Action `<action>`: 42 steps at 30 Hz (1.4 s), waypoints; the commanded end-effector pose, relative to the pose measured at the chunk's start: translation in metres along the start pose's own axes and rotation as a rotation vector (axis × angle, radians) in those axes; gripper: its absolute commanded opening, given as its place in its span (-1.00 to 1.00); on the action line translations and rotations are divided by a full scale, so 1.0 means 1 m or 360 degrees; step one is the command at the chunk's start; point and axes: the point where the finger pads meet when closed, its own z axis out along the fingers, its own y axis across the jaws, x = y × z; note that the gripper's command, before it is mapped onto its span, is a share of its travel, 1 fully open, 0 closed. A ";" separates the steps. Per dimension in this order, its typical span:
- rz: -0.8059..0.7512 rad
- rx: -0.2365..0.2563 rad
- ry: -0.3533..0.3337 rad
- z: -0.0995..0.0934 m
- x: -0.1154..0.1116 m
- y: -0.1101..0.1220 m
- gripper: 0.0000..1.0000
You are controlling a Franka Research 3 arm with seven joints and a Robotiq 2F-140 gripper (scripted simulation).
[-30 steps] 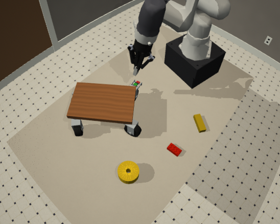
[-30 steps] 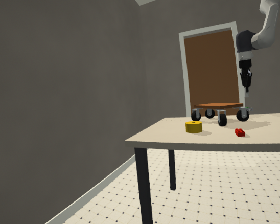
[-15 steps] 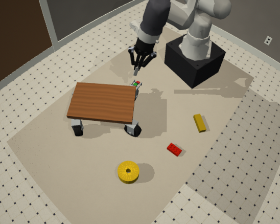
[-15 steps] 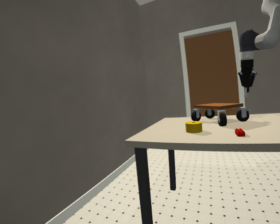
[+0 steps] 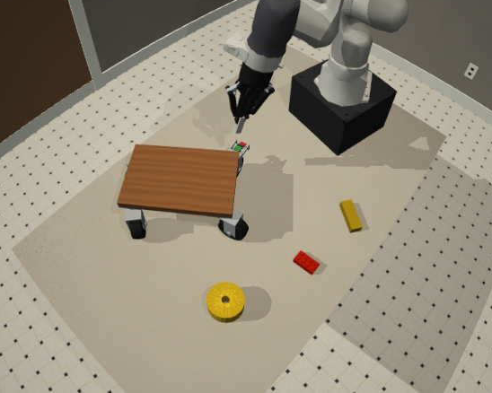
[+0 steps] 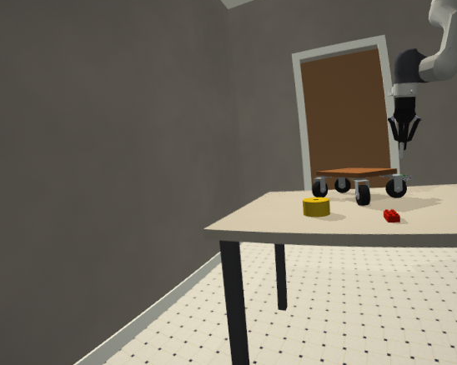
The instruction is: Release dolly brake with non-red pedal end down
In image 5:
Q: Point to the red toy brick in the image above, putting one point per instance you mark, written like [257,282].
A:
[306,263]

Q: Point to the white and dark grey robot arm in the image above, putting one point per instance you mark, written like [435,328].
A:
[343,80]

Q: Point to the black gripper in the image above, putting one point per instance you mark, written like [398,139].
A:
[254,86]

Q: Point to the yellow rectangular block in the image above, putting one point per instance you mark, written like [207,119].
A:
[351,216]

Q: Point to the brown wooden-top dolly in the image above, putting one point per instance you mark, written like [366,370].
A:
[184,181]

